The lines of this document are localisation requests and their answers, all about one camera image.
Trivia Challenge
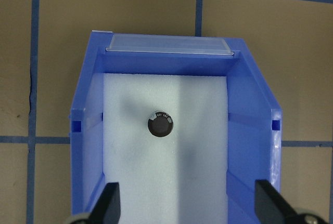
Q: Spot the dark brown capacitor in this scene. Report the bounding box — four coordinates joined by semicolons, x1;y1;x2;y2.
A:
147;111;173;137

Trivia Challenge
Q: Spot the blue plastic bin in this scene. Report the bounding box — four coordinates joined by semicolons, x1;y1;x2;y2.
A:
70;31;282;223

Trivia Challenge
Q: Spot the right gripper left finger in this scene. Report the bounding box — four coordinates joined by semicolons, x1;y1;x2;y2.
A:
87;182;121;224

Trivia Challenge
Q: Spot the clear label holder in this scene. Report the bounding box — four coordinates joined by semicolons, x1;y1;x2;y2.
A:
106;33;234;56

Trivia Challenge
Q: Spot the white foam pad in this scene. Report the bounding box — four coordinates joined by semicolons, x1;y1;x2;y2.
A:
103;74;228;223

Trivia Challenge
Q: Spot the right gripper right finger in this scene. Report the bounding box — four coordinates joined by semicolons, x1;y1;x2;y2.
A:
254;179;331;224

